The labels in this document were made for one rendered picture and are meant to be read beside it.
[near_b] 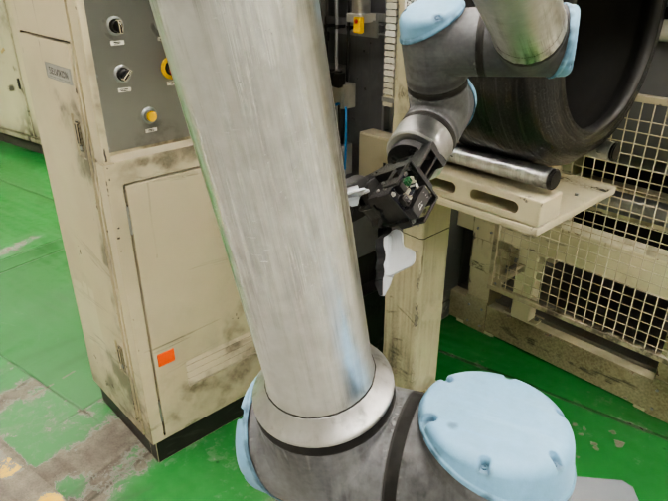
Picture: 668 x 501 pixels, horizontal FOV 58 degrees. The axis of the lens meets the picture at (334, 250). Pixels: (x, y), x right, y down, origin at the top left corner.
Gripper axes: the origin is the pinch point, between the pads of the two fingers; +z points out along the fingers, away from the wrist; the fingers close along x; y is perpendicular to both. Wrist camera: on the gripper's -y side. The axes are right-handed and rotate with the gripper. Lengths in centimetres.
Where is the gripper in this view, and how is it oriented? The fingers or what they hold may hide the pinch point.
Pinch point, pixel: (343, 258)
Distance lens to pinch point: 77.4
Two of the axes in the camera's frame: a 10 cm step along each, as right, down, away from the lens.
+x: 6.0, 7.0, 4.0
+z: -4.4, 7.0, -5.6
